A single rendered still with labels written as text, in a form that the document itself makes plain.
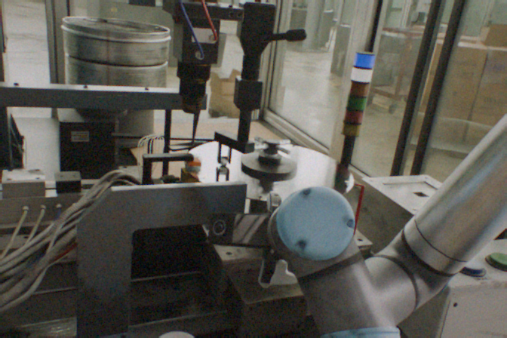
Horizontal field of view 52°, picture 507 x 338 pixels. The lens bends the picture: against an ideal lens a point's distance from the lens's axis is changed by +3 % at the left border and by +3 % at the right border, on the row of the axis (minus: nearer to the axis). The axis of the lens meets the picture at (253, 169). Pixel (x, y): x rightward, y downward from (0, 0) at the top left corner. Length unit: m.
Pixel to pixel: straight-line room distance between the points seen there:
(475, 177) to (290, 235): 0.19
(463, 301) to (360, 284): 0.35
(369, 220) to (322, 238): 0.64
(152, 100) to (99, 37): 0.44
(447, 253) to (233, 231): 0.28
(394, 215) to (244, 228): 0.45
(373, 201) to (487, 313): 0.34
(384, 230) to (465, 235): 0.54
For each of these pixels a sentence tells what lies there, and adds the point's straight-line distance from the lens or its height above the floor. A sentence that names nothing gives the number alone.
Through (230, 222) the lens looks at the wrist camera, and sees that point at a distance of 0.71.
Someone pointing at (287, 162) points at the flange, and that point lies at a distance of 1.00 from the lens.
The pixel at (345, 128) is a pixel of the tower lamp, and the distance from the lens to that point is 1.21.
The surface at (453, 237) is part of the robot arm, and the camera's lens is 0.59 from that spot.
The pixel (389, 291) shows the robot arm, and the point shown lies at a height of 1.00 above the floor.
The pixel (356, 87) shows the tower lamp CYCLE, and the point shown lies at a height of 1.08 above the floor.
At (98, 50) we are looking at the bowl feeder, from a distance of 1.51.
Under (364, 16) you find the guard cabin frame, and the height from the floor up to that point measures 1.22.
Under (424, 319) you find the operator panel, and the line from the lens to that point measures 0.89.
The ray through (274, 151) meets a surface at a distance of 0.97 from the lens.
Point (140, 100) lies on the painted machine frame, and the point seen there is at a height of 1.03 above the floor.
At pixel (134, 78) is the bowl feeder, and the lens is 1.52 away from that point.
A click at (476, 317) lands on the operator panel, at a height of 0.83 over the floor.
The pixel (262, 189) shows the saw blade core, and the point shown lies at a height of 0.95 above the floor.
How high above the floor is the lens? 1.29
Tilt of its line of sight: 21 degrees down
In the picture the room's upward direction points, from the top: 7 degrees clockwise
